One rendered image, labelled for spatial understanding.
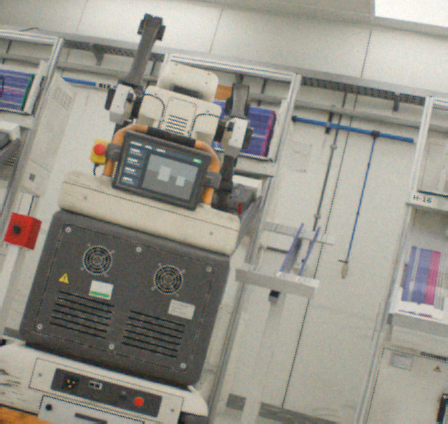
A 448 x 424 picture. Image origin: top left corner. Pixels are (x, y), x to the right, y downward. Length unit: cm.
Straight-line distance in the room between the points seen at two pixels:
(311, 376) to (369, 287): 73
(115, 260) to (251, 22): 387
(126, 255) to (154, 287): 12
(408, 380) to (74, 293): 174
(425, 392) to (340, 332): 175
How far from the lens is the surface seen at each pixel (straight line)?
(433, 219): 370
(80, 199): 207
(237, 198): 351
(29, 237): 357
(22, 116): 421
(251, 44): 560
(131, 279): 204
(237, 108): 283
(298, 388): 495
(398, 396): 328
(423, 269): 325
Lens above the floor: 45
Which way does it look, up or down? 11 degrees up
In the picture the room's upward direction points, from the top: 15 degrees clockwise
